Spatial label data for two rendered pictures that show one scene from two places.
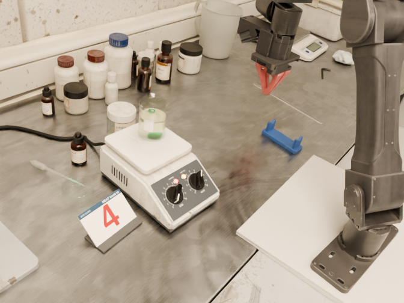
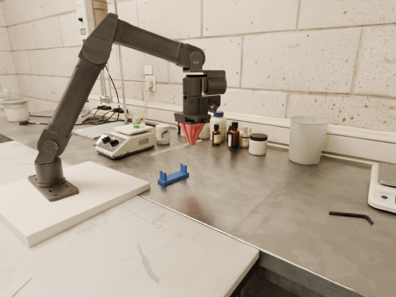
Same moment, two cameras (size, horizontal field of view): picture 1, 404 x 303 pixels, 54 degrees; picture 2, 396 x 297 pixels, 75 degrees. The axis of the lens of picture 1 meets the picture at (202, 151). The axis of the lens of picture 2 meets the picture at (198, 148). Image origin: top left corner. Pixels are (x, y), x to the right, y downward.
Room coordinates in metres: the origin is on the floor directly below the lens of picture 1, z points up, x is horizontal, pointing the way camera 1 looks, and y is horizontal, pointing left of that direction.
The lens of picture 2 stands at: (0.94, -0.89, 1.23)
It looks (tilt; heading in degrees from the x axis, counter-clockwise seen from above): 18 degrees down; 96
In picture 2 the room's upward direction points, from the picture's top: straight up
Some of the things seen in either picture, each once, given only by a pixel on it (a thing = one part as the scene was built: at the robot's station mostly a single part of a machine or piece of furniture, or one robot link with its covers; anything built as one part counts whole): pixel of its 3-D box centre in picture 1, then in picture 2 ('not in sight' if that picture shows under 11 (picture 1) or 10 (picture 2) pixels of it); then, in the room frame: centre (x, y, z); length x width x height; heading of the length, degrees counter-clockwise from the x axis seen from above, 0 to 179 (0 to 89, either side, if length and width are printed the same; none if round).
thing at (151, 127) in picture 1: (152, 117); (138, 118); (0.61, 0.10, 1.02); 0.06 x 0.05 x 0.08; 22
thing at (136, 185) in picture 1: (156, 169); (128, 139); (0.56, 0.08, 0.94); 0.22 x 0.13 x 0.08; 54
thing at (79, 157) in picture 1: (78, 146); not in sight; (0.59, 0.24, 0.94); 0.03 x 0.03 x 0.07
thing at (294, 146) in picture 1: (283, 135); (173, 173); (0.80, -0.18, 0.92); 0.10 x 0.03 x 0.04; 50
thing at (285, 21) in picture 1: (284, 18); (194, 86); (0.85, -0.12, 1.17); 0.07 x 0.06 x 0.07; 24
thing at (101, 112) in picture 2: not in sight; (109, 112); (0.19, 0.75, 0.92); 0.40 x 0.06 x 0.04; 148
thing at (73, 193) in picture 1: (77, 190); not in sight; (0.50, 0.20, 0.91); 0.06 x 0.06 x 0.02
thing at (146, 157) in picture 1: (148, 143); (132, 128); (0.58, 0.10, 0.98); 0.12 x 0.12 x 0.01; 54
